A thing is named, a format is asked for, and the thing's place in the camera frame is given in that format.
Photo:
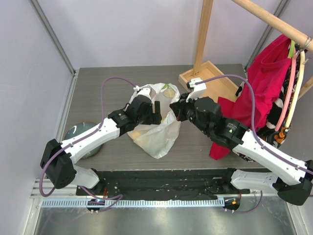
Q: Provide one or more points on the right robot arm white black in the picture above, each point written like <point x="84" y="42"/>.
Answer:
<point x="287" y="176"/>

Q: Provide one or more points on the black patterned garment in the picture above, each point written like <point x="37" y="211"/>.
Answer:
<point x="268" y="133"/>

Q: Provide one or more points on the pink hanger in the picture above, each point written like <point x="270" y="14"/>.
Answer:
<point x="288" y="94"/>

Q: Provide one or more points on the magenta shirt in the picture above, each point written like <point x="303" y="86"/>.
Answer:
<point x="266" y="75"/>

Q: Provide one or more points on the wooden clothes rack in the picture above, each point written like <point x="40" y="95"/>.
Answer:
<point x="204" y="70"/>

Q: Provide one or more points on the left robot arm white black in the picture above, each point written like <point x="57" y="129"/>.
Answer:
<point x="60" y="158"/>

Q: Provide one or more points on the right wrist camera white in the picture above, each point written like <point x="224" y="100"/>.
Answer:
<point x="196" y="88"/>

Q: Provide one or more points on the white cable duct strip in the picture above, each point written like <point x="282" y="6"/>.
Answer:
<point x="96" y="203"/>

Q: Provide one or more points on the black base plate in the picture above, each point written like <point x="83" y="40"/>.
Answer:
<point x="164" y="185"/>

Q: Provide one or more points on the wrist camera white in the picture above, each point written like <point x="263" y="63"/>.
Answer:
<point x="144" y="91"/>
<point x="196" y="88"/>

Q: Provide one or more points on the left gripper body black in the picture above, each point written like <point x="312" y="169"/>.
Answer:
<point x="147" y="118"/>

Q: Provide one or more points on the white plastic bag lemon print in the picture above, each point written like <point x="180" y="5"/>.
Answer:
<point x="157" y="140"/>

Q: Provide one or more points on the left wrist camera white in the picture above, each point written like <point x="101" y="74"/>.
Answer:
<point x="144" y="91"/>

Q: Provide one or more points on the green hanger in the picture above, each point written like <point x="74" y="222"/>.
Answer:
<point x="291" y="49"/>

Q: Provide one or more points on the dark fruit plate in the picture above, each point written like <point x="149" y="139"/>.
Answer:
<point x="79" y="129"/>

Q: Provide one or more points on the cream hanger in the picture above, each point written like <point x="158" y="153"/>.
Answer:
<point x="297" y="89"/>

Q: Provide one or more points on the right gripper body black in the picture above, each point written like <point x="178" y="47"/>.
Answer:
<point x="184" y="112"/>

